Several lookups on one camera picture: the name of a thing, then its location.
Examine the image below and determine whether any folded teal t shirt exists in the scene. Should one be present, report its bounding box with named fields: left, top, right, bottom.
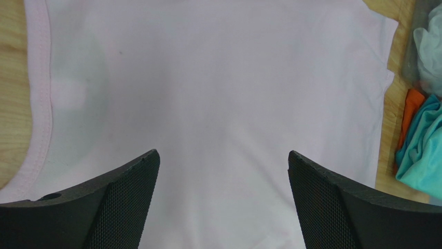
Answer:
left=395, top=94, right=441, bottom=199

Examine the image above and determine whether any pink t shirt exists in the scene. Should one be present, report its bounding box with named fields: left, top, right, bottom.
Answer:
left=1, top=1, right=398, bottom=248

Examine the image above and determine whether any clear plastic bin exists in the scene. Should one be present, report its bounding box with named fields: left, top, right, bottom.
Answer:
left=401, top=0, right=441, bottom=83

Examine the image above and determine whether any orange folded cloth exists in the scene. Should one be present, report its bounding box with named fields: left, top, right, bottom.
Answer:
left=393, top=89, right=426, bottom=174

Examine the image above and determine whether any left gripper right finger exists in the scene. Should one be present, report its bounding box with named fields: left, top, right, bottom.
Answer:
left=288, top=151, right=441, bottom=248

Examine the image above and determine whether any crumpled white t shirt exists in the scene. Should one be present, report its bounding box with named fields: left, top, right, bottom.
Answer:
left=413, top=5, right=441, bottom=97

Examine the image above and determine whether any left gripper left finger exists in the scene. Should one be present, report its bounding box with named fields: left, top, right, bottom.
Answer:
left=1, top=150, right=160, bottom=248

